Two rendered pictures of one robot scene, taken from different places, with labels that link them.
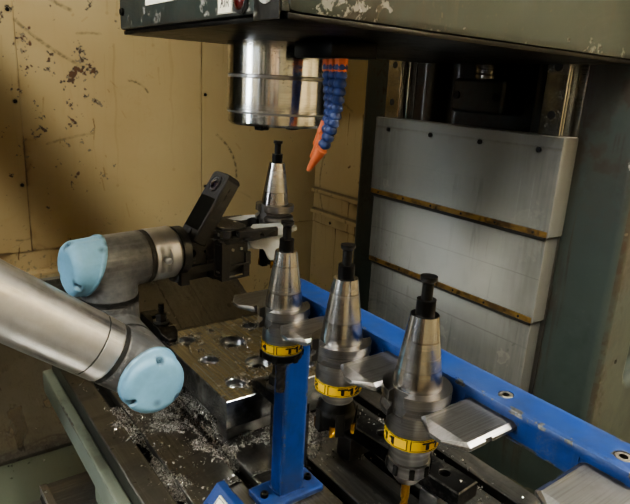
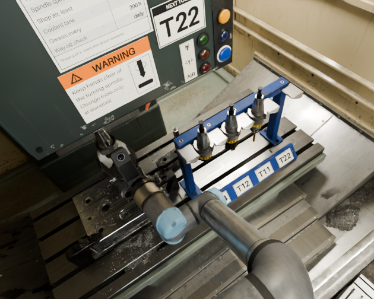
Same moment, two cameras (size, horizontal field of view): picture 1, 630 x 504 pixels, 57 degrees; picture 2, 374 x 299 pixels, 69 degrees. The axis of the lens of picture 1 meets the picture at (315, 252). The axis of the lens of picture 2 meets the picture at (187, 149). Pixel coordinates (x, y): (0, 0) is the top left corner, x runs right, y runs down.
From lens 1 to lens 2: 91 cm
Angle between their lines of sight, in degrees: 69
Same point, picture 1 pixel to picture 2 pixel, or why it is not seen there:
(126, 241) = (164, 200)
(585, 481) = (288, 90)
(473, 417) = (267, 103)
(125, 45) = not seen: outside the picture
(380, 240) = not seen: hidden behind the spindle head
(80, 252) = (180, 217)
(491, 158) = not seen: hidden behind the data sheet
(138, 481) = (185, 241)
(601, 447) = (279, 83)
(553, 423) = (272, 89)
